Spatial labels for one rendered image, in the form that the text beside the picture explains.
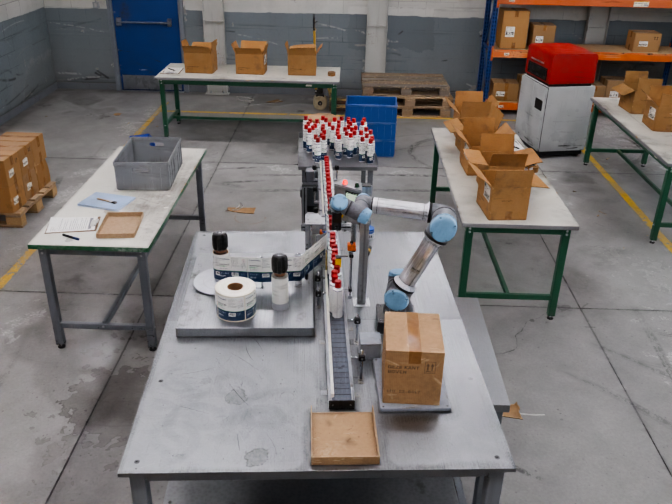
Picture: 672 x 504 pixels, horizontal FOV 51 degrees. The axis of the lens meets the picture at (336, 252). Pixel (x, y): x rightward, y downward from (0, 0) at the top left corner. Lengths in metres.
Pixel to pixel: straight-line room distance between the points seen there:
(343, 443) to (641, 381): 2.63
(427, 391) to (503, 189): 2.20
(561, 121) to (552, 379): 4.54
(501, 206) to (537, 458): 1.72
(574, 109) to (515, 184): 3.98
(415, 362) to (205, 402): 0.90
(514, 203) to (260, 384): 2.48
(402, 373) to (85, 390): 2.35
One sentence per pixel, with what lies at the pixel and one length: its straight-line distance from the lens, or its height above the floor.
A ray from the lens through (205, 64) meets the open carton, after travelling 8.95.
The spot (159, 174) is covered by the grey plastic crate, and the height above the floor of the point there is 0.93.
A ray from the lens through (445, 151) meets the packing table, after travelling 6.26.
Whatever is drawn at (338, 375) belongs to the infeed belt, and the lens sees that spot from 3.12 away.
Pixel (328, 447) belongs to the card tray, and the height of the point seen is 0.83.
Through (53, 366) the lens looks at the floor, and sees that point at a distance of 4.95.
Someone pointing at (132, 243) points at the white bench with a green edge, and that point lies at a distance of 4.54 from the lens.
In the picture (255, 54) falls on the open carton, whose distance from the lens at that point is 8.83.
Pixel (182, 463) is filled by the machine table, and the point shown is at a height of 0.83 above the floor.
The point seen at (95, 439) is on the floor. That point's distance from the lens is 4.30.
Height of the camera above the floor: 2.76
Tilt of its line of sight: 27 degrees down
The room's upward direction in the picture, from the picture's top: 1 degrees clockwise
